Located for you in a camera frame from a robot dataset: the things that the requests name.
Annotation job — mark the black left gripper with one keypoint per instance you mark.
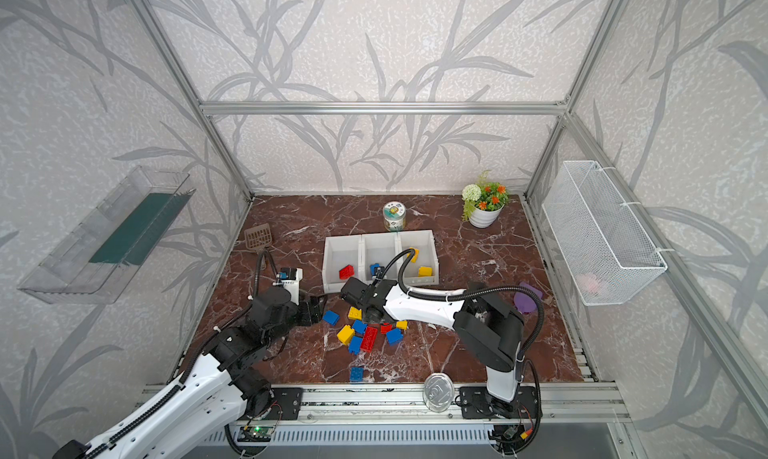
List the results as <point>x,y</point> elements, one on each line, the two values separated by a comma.
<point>308,309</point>

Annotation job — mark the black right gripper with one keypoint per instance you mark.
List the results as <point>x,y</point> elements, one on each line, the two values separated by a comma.
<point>361,294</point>

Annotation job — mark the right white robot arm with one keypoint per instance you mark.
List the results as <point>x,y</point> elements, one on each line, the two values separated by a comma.
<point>487,325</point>

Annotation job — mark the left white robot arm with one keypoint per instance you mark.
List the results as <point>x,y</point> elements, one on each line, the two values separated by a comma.
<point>218,387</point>

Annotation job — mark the yellow lego brick top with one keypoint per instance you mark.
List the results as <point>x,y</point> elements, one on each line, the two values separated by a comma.
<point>354,314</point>

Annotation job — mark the long red lego brick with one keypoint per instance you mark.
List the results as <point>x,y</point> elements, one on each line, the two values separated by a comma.
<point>369,338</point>

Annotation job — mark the middle white bin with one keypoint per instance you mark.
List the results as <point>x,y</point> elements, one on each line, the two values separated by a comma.
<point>376,250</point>

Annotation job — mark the white bin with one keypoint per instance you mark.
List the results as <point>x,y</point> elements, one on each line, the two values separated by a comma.
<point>339,251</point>
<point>423,242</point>
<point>376,250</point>

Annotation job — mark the left white bin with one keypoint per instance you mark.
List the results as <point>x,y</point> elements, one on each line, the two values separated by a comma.
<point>339,251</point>

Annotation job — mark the lone blue lego brick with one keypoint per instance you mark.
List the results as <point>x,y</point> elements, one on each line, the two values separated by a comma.
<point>356,374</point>

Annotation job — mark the brown litter scoop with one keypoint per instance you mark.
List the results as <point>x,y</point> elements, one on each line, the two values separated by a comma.
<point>258,237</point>

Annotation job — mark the right white bin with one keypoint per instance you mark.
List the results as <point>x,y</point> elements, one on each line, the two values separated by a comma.
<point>423,242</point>

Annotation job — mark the clear glass jar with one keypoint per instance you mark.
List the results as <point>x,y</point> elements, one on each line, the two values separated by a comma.
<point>438,392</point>

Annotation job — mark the potted artificial flower plant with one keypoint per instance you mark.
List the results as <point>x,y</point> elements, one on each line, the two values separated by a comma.
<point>483,201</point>

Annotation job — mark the purple scoop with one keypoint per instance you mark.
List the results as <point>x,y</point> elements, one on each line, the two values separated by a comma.
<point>523,302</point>

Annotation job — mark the clear plastic wall shelf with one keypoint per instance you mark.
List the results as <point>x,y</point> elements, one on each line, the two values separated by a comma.
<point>95,262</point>

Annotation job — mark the white wire mesh basket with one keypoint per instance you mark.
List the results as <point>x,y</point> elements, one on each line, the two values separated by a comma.
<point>608,253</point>

